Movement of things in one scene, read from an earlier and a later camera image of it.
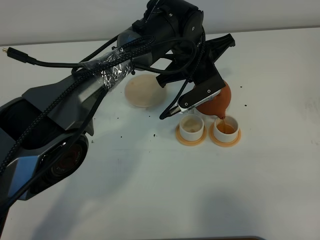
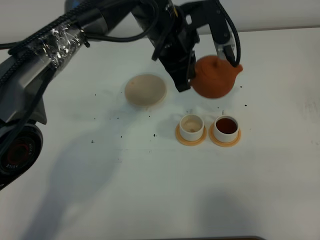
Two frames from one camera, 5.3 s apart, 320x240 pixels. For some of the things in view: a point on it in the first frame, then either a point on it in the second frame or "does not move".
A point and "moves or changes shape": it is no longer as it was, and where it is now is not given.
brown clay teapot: [219, 105] moves or changes shape
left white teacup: [191, 127] does not move
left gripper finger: [214, 48] to [181, 66]
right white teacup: [225, 130] does not move
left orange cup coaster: [188, 142] does not move
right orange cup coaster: [228, 144] does not move
